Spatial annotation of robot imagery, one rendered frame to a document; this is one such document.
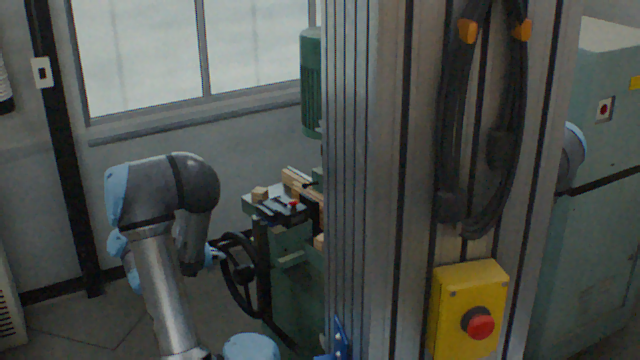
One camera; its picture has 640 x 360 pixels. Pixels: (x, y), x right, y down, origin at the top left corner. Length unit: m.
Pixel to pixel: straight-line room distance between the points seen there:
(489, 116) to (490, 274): 0.20
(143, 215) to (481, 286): 0.68
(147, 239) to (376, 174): 0.63
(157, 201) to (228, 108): 2.00
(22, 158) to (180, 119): 0.77
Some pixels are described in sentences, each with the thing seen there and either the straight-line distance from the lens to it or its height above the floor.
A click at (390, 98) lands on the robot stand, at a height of 1.69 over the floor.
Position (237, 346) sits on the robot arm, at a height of 1.05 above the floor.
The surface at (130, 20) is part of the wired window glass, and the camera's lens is 3.01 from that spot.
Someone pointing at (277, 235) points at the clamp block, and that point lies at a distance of 1.82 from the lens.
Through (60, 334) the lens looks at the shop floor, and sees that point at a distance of 3.17.
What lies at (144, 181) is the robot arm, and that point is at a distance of 1.21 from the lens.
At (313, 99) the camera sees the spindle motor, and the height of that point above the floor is 1.32.
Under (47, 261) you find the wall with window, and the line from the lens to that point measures 3.28.
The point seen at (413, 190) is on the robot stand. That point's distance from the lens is 0.72.
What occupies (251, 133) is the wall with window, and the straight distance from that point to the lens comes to 3.28.
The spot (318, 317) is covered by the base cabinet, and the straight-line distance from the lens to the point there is 1.99.
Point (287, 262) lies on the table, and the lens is 1.86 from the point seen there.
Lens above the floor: 1.91
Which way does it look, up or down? 27 degrees down
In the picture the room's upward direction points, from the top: 1 degrees counter-clockwise
